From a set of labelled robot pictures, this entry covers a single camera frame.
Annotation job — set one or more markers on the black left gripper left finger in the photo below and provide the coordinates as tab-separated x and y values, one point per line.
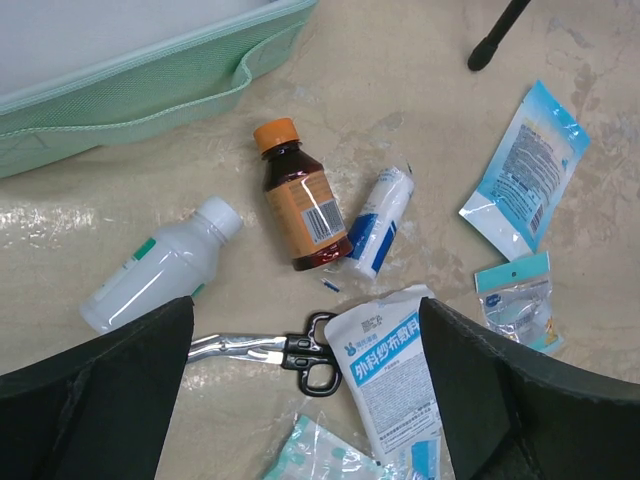
102	409

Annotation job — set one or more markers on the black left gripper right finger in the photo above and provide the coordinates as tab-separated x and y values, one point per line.
510	412

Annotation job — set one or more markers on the white gauze dressing packet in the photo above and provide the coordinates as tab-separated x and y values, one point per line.
379	351

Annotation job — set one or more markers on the white plastic bottle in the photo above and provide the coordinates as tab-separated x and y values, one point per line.
175	261

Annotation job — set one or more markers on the light blue foil pouch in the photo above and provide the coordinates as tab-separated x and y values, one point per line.
514	202

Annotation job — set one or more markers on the white blue bandage roll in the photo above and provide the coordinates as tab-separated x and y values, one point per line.
375	227

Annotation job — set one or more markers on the brown bottle orange cap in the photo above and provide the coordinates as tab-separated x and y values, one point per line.
300	198

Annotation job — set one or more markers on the mint green medicine case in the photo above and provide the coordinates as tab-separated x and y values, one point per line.
76	75

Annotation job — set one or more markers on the teal header clear packet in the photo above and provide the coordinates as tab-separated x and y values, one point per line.
516	302

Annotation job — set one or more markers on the clear green dotted packet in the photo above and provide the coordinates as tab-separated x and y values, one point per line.
313	452

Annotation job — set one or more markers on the black music stand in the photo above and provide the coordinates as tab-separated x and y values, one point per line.
483	53

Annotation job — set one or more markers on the black handled scissors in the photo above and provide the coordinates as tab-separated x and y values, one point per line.
298	352

